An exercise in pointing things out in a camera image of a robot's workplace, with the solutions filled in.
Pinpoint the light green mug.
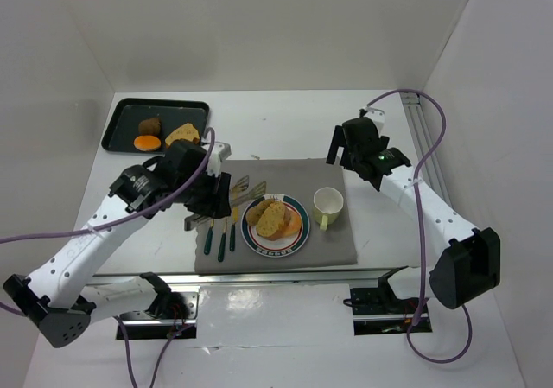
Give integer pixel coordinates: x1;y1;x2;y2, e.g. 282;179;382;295
313;187;344;231

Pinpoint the orange round bun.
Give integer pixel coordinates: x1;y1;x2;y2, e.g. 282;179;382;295
133;135;162;152

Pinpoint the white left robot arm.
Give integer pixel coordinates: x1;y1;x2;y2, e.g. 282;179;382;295
3;140;246;348

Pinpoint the bread slice with crust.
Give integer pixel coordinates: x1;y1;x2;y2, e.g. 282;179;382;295
165;123;201;148

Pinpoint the aluminium rail front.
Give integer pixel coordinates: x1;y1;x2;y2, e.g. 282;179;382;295
90;269;398;289

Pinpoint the white plate green rim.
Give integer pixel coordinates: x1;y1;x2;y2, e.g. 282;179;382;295
239;194;310;258

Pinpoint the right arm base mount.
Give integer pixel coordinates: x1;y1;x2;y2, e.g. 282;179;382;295
342;267;419;336

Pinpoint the orange glazed donut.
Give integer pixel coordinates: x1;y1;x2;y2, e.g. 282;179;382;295
282;211;302;238

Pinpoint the gold fork green handle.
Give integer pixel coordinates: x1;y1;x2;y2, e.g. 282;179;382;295
217;217;229;263

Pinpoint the dark brown bread roll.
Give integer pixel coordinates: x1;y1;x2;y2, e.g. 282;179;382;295
138;118;162;137

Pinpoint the gold knife green handle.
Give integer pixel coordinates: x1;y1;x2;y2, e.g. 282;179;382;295
229;207;239;252

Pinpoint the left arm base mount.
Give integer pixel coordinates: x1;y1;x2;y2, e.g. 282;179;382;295
121;287;200;340

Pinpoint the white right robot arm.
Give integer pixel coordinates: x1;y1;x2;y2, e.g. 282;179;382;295
327;113;500;309

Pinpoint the black food tray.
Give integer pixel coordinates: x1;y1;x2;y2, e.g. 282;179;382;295
101;98;210;155

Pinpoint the gold spoon green handle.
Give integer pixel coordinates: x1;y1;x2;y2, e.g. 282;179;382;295
203;219;215;255

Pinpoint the aluminium rail right side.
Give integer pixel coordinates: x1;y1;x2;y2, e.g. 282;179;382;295
400;93;450;204

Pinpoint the aluminium rail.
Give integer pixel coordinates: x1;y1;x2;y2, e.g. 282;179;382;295
90;269;398;289
400;93;450;204

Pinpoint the sliced bread loaf end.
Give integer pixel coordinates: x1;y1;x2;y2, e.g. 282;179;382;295
256;201;289;240

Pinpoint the brown muffin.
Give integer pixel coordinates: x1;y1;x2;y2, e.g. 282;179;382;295
245;199;273;226

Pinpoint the grey placemat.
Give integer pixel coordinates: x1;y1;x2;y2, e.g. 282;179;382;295
194;159;358;275

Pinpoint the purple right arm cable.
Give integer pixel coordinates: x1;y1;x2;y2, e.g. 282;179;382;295
365;88;473;365

